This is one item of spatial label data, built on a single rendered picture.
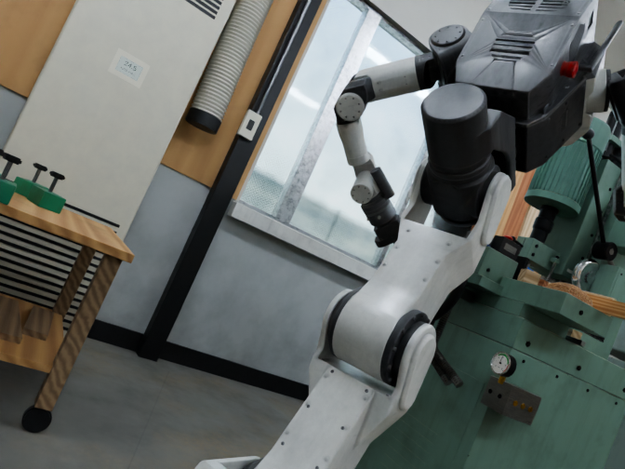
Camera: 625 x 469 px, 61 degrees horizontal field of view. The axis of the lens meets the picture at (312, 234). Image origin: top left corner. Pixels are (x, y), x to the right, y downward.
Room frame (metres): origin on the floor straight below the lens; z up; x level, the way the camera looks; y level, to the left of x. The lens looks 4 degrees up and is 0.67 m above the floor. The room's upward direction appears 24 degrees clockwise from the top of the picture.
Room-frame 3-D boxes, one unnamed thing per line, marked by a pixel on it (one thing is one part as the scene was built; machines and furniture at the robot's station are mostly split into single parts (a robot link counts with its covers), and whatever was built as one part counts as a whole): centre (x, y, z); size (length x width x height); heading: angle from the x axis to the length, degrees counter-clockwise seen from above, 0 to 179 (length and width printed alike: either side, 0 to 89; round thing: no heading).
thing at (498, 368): (1.41, -0.61, 0.65); 0.06 x 0.04 x 0.08; 25
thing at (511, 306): (1.71, -0.63, 0.82); 0.40 x 0.21 x 0.04; 25
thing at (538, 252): (1.74, -0.71, 1.03); 0.14 x 0.07 x 0.09; 115
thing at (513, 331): (1.79, -0.80, 0.76); 0.57 x 0.45 x 0.09; 115
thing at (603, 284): (1.67, -0.92, 1.02); 0.09 x 0.07 x 0.12; 25
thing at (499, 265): (1.64, -0.52, 0.91); 0.15 x 0.14 x 0.09; 25
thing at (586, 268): (1.68, -0.86, 1.02); 0.12 x 0.03 x 0.12; 115
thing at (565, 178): (1.73, -0.69, 1.35); 0.18 x 0.18 x 0.31
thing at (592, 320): (1.67, -0.60, 0.87); 0.61 x 0.30 x 0.06; 25
